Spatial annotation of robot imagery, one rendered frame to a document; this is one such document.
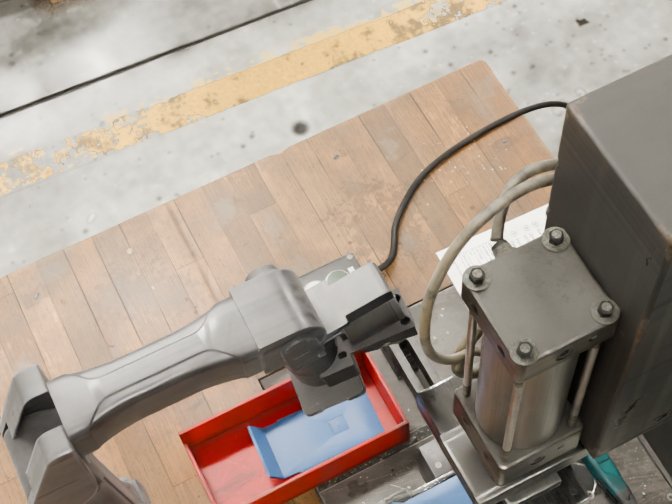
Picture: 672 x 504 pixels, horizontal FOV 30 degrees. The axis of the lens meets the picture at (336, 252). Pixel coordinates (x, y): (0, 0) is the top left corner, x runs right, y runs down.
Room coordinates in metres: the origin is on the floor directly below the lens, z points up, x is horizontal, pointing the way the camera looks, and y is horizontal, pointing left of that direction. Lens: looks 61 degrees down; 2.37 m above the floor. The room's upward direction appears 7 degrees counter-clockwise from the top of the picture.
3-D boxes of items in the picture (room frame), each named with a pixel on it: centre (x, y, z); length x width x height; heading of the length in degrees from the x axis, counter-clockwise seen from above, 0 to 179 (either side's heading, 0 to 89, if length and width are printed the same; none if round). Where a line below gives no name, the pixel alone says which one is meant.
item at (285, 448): (0.54, 0.05, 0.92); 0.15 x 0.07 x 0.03; 107
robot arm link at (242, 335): (0.46, 0.17, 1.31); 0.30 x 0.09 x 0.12; 110
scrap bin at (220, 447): (0.54, 0.08, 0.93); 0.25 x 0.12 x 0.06; 111
